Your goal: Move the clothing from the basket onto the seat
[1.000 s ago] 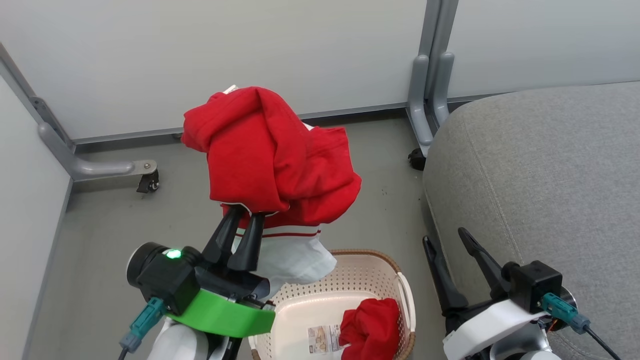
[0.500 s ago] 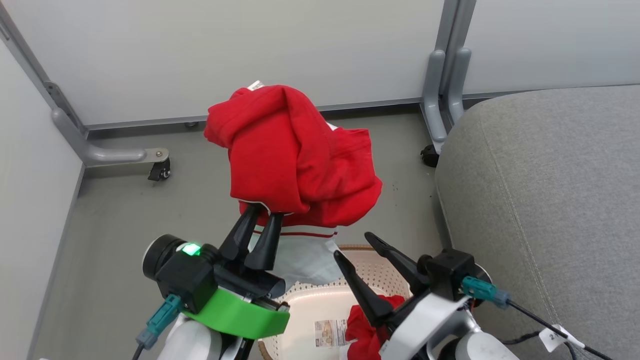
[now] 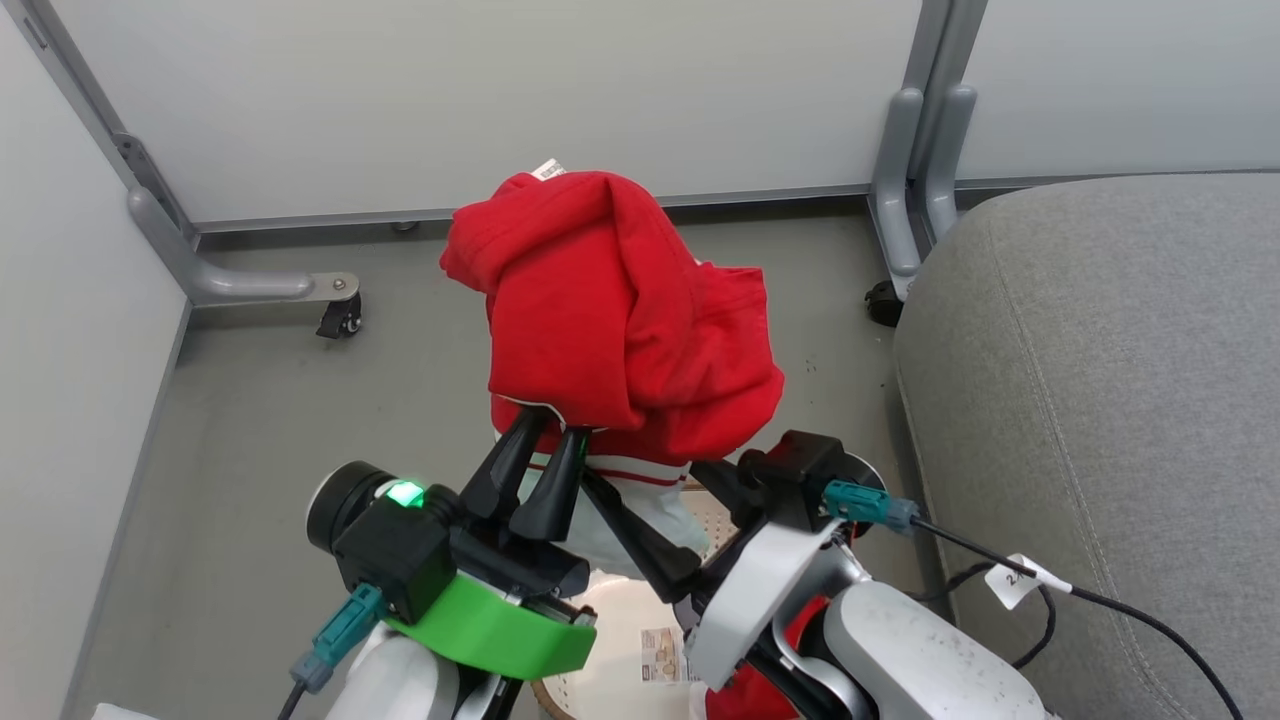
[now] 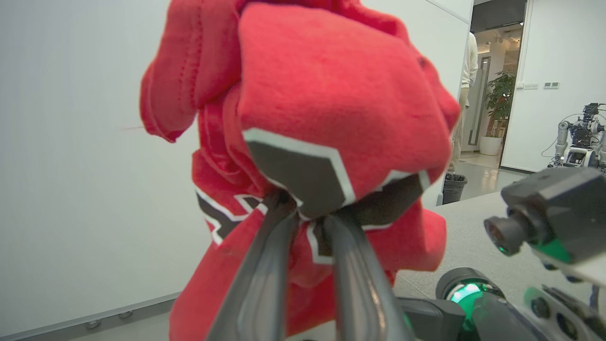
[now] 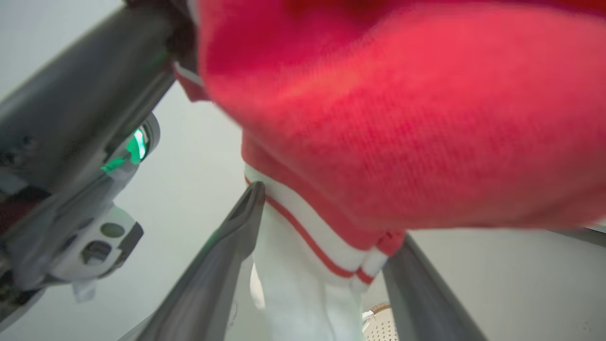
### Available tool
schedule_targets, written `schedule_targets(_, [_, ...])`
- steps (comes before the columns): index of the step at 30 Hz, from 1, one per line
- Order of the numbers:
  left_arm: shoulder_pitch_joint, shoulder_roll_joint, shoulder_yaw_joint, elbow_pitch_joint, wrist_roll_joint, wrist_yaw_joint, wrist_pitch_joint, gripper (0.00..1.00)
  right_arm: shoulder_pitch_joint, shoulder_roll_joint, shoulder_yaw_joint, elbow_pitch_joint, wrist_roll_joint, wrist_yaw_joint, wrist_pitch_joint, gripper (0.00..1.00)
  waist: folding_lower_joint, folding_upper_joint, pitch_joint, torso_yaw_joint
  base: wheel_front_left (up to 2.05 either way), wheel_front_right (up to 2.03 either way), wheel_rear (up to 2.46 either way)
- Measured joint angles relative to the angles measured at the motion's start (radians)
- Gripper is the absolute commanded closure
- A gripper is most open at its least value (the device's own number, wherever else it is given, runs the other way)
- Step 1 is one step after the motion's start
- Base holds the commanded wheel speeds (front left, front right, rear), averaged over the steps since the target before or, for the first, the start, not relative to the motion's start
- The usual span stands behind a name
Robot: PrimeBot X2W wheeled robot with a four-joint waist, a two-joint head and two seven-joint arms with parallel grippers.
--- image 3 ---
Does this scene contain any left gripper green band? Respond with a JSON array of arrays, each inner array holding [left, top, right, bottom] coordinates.
[[385, 408, 599, 682]]

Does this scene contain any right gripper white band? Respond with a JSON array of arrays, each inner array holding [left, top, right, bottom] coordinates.
[[580, 460, 847, 692]]

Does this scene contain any red and white garment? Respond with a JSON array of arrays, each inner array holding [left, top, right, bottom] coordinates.
[[440, 158, 786, 583]]

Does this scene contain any cream perforated laundry basket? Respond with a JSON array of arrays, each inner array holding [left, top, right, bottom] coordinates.
[[530, 482, 743, 720]]

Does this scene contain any black caster wheel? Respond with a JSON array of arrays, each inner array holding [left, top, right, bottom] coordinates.
[[864, 280, 907, 329], [316, 294, 364, 341]]

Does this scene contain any grey fabric sofa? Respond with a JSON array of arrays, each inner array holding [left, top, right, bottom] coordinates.
[[893, 173, 1280, 720]]

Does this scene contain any black cable with teal plug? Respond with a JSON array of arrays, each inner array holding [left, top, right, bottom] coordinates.
[[822, 480, 1247, 720], [276, 584, 388, 720]]

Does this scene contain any white cable tag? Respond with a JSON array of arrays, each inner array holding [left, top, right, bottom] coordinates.
[[984, 552, 1073, 612]]

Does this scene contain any grey partition base rail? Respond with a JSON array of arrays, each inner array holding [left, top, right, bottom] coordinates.
[[192, 178, 1280, 239]]

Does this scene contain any grey slanted partition post with foot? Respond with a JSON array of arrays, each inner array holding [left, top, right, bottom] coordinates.
[[18, 0, 361, 306]]

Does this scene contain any thin black looped cable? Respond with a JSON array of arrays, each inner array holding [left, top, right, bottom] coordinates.
[[915, 560, 1059, 671]]

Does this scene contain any grey upright double partition post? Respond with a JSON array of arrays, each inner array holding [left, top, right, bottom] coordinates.
[[868, 0, 989, 303]]

